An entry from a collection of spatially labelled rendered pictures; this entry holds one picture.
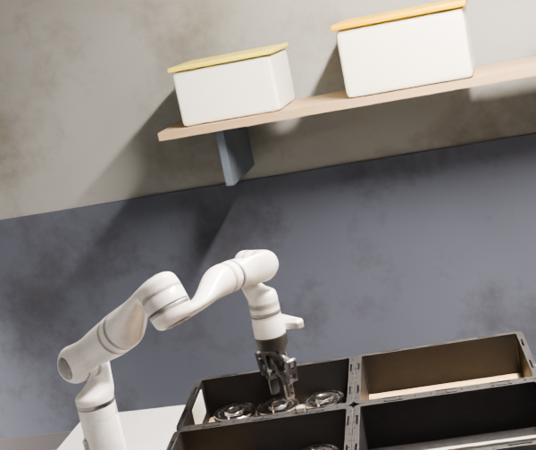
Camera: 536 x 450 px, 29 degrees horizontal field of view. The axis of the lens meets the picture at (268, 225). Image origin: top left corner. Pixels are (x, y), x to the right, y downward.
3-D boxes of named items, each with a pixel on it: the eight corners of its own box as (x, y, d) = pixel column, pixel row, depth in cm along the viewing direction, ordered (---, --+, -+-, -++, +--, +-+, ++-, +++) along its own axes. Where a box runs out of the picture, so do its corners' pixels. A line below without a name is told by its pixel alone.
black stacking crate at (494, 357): (364, 454, 223) (354, 406, 220) (364, 400, 251) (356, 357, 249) (548, 429, 217) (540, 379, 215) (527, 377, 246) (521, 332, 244)
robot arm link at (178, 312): (255, 286, 225) (236, 253, 226) (177, 321, 204) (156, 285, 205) (229, 303, 231) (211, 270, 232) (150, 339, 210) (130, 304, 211)
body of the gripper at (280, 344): (247, 334, 241) (255, 370, 243) (266, 339, 234) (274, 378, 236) (272, 323, 245) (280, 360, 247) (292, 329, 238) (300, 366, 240)
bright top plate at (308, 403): (298, 411, 241) (298, 409, 241) (306, 394, 251) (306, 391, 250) (340, 407, 238) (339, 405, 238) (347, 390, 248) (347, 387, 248)
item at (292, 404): (254, 418, 242) (253, 416, 242) (261, 401, 252) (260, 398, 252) (295, 413, 240) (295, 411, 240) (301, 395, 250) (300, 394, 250)
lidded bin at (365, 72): (478, 65, 389) (467, -5, 384) (481, 77, 351) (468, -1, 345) (354, 87, 400) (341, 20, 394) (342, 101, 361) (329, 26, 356)
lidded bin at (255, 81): (299, 98, 401) (288, 41, 397) (285, 110, 369) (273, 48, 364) (200, 116, 410) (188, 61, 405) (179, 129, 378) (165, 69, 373)
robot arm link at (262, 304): (238, 318, 239) (269, 319, 233) (225, 255, 236) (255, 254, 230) (255, 307, 244) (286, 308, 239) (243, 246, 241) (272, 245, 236)
